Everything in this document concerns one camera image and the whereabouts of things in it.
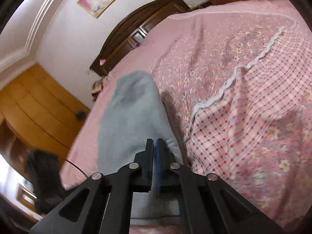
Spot grey pants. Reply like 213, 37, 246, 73
97, 71, 183, 226

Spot black jacket left forearm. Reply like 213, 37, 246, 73
25, 150, 76, 215

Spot small black bag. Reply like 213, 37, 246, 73
75, 111, 86, 121

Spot orange wooden wardrobe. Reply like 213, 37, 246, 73
1, 64, 90, 162

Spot clothes pile on nightstand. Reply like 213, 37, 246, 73
91, 80, 104, 102

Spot pink floral bedspread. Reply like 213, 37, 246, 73
61, 0, 311, 233

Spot dark wooden headboard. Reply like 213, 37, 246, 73
89, 0, 190, 76

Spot black cable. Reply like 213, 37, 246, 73
64, 158, 88, 177

